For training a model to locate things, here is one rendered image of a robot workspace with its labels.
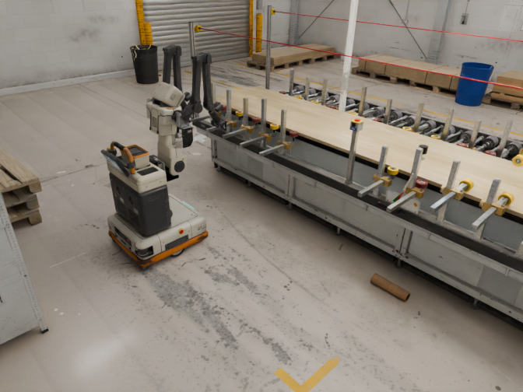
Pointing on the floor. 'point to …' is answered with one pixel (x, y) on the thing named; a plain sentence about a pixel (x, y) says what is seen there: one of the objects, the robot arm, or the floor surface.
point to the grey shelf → (15, 287)
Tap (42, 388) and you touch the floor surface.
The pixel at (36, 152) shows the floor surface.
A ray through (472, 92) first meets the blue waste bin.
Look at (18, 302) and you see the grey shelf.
